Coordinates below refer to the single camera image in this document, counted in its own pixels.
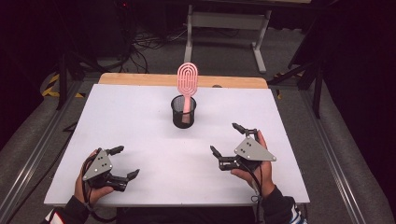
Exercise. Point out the black mesh pen holder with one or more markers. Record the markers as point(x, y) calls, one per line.
point(177, 117)

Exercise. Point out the metal floor rail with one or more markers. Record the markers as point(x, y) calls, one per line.
point(333, 161)
point(34, 155)

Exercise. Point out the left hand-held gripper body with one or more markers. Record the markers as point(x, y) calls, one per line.
point(98, 166)

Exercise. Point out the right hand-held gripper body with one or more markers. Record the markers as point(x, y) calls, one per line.
point(252, 151)

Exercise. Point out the person's left hand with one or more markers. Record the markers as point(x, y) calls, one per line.
point(93, 193)

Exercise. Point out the yellow black hazard tape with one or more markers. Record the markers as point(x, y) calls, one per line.
point(51, 84)

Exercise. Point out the black metal stand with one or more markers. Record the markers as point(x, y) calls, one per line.
point(63, 81)
point(317, 90)

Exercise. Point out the pink hairbrush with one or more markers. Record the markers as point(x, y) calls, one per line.
point(187, 77)

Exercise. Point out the white metal desk frame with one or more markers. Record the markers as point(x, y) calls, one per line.
point(227, 20)

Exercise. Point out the person's right hand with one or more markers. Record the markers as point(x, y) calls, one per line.
point(264, 177)

